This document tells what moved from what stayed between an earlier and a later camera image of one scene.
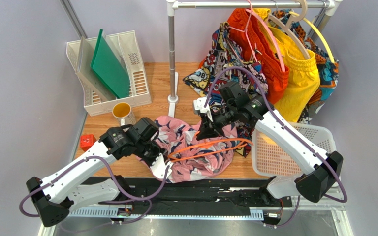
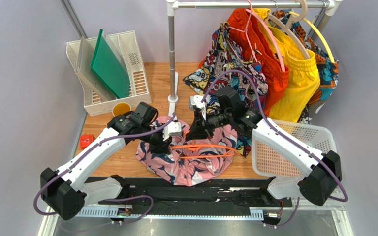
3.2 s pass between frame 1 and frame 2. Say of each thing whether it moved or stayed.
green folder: stayed
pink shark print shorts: stayed
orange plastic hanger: moved
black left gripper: moved
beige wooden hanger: stayed
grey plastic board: stayed
